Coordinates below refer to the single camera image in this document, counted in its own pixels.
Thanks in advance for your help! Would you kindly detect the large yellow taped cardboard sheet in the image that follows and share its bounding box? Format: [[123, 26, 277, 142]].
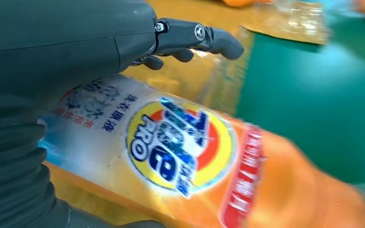
[[47, 0, 256, 228]]

